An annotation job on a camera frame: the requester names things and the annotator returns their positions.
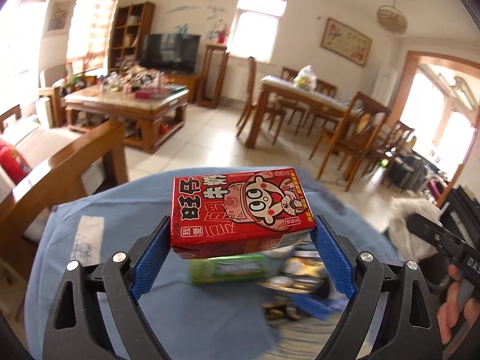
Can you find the white standing air conditioner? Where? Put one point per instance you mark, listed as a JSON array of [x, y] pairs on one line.
[[385, 86]]

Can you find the white framed window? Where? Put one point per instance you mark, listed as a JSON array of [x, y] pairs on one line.
[[257, 30]]

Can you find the wooden bookshelf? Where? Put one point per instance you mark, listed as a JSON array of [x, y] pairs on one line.
[[129, 33]]

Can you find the flat screen television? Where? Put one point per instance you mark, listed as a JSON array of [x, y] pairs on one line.
[[170, 54]]

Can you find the person's right hand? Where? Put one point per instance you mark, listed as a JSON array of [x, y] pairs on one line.
[[448, 315]]

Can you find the wooden coffee table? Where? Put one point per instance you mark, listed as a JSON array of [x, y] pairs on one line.
[[123, 101]]

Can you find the white ornate basket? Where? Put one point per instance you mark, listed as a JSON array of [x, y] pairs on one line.
[[139, 77]]

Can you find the red cushion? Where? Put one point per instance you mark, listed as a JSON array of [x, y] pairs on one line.
[[13, 161]]

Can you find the blue wrapper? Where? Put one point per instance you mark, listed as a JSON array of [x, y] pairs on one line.
[[313, 305]]

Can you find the wooden dining table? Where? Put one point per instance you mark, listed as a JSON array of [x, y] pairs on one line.
[[300, 95]]

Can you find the black folded frame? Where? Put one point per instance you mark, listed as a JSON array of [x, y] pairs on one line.
[[461, 210]]

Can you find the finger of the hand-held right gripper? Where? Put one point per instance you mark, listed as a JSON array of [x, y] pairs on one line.
[[437, 235]]

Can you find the blue tablecloth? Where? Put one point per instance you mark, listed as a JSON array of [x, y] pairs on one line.
[[123, 210]]

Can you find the flat red box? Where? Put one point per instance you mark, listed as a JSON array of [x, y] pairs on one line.
[[147, 93]]

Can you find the tall wooden stand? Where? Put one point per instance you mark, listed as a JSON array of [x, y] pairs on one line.
[[212, 78]]

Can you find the wooden armchair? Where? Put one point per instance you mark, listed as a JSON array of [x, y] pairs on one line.
[[56, 90]]

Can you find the dark printed wrapper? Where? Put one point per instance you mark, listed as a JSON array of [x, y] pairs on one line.
[[296, 270]]

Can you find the bright balcony window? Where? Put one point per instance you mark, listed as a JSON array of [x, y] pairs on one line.
[[18, 52]]

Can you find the window with roller blind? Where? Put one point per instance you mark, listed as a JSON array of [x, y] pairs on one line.
[[92, 30]]

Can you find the wide framed picture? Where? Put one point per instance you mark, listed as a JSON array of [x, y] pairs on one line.
[[347, 41]]

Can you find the pendant lamp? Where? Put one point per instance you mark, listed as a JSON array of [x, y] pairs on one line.
[[392, 18]]

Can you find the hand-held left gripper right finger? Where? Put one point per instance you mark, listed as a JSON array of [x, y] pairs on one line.
[[333, 258]]

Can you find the clear plastic bag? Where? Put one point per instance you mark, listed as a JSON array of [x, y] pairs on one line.
[[305, 78]]

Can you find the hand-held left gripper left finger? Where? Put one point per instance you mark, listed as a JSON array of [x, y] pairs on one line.
[[150, 262]]

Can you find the red flower vase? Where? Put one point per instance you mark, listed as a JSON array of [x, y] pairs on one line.
[[222, 34]]

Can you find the white plastic bag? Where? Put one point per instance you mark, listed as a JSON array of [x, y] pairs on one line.
[[408, 217]]

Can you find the wooden dining chair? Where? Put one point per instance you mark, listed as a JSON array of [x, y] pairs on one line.
[[360, 120], [289, 75], [251, 90], [325, 87], [397, 142]]

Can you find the wooden sofa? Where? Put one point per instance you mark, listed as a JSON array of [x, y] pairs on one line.
[[75, 172]]

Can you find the small framed picture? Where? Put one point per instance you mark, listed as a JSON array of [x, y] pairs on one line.
[[58, 18]]

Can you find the green snack packet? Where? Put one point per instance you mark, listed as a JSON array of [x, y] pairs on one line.
[[225, 270]]

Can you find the red milk carton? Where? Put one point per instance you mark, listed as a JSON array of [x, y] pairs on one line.
[[240, 210]]

